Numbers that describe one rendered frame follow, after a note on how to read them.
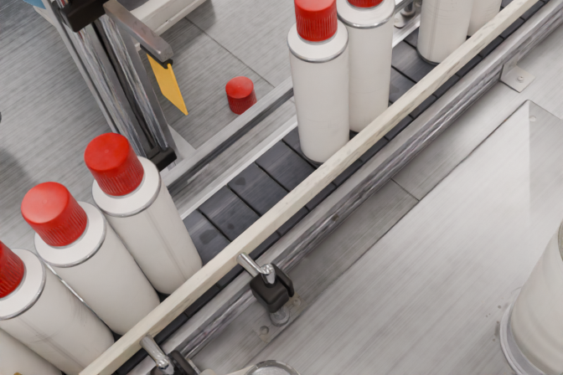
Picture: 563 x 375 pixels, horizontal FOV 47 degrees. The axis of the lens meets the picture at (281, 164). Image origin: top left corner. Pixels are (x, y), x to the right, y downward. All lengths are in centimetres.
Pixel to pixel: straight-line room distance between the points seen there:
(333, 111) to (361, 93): 5
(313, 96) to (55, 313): 27
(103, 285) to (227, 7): 49
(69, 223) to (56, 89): 44
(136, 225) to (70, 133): 34
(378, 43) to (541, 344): 27
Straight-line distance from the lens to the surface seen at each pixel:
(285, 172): 66
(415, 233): 62
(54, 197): 45
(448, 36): 71
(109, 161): 45
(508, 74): 81
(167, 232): 52
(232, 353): 64
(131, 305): 56
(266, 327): 64
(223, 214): 64
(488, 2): 74
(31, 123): 85
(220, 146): 59
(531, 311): 50
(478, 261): 62
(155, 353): 57
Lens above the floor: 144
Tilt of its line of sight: 57 degrees down
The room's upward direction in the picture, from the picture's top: 10 degrees counter-clockwise
